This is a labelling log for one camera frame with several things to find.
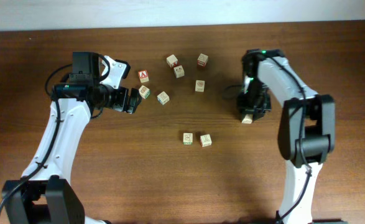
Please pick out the wooden block red I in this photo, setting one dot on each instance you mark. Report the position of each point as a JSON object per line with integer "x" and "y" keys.
{"x": 205, "y": 140}

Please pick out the wooden block green R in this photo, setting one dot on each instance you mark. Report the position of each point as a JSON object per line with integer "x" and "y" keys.
{"x": 187, "y": 138}
{"x": 247, "y": 119}

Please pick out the wooden block red leaf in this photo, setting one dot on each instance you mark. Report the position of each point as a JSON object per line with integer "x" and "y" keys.
{"x": 172, "y": 61}

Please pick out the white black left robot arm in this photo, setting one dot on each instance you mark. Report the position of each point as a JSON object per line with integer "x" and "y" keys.
{"x": 44, "y": 194}

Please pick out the wooden block red Q M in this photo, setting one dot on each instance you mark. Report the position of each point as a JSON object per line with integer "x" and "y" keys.
{"x": 200, "y": 86}

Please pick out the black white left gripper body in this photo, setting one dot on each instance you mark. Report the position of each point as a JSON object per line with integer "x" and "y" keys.
{"x": 114, "y": 98}

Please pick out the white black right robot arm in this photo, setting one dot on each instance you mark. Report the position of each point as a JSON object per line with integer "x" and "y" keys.
{"x": 306, "y": 132}

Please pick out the wooden block red A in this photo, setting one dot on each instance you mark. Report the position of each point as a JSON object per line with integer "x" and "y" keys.
{"x": 143, "y": 76}

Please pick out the wooden block red edge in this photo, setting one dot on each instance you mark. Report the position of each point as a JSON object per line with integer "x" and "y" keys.
{"x": 202, "y": 60}

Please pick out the wooden block green side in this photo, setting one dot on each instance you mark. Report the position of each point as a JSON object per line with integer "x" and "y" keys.
{"x": 144, "y": 92}

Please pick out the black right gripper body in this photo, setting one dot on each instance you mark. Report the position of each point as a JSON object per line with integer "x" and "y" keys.
{"x": 255, "y": 109}

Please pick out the wooden block blue 5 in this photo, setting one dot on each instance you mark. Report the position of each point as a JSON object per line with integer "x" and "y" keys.
{"x": 179, "y": 71}

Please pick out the wooden block blue S K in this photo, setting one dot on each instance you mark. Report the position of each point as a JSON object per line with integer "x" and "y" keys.
{"x": 163, "y": 98}

